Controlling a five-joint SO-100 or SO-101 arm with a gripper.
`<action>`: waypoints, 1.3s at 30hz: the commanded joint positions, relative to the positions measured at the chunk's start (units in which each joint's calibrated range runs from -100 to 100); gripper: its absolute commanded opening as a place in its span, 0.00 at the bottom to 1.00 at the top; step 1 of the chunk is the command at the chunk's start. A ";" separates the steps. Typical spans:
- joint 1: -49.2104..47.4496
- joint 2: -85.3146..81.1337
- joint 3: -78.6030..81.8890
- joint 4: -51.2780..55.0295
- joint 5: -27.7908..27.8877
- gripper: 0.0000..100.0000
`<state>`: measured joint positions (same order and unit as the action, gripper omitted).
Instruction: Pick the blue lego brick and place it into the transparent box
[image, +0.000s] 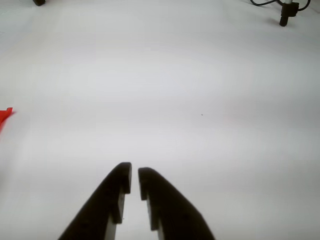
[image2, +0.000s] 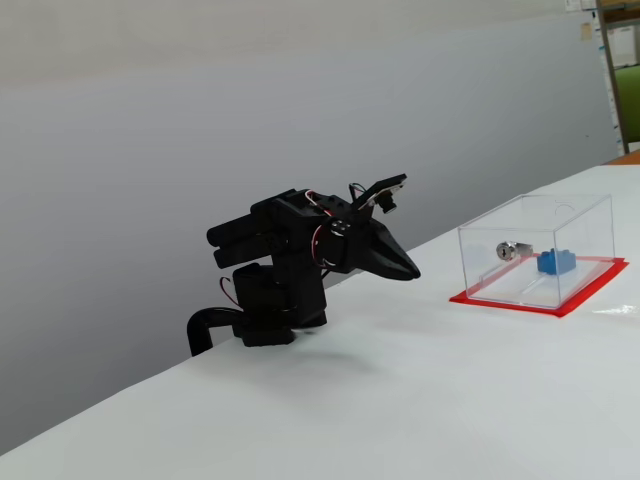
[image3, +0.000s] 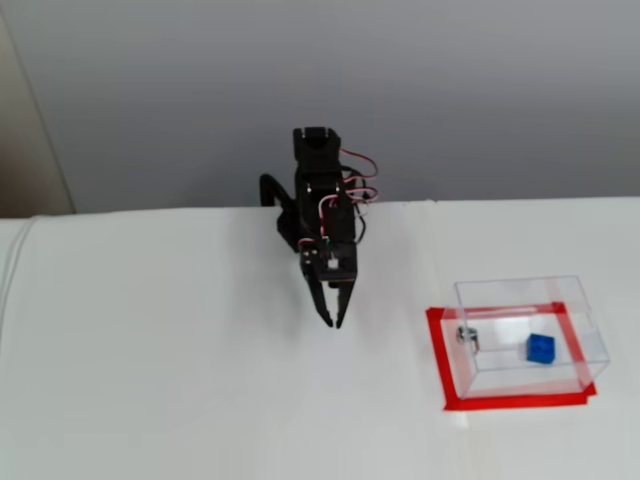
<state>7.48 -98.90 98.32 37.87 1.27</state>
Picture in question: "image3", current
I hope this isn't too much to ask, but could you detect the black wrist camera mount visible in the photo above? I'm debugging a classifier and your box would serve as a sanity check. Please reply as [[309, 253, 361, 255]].
[[319, 243, 359, 285]]

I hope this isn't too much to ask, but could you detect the transparent acrylic box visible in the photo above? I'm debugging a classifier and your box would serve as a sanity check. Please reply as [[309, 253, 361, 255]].
[[453, 274, 611, 401]]

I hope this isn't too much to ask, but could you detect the red tape rectangle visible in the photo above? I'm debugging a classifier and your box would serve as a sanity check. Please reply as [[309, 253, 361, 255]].
[[424, 301, 599, 413]]

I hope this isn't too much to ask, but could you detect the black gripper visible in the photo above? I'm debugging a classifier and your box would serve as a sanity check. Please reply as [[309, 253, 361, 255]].
[[298, 241, 359, 330]]

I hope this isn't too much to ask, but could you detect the black camera cable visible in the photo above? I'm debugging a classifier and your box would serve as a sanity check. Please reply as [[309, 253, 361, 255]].
[[354, 187, 372, 246]]

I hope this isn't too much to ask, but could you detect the red white servo wire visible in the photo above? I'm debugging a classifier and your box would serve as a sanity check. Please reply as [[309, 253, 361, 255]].
[[339, 147, 380, 181], [317, 194, 351, 246], [344, 174, 381, 206]]

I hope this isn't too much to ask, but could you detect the black table clamp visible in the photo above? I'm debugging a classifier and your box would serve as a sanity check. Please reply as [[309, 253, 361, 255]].
[[258, 173, 296, 211]]

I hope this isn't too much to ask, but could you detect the silver cam lock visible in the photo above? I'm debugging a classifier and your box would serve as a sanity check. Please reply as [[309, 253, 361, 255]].
[[455, 325, 482, 357]]

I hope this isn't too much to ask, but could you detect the blue lego brick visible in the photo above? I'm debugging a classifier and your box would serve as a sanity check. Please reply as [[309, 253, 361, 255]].
[[524, 332, 556, 365]]

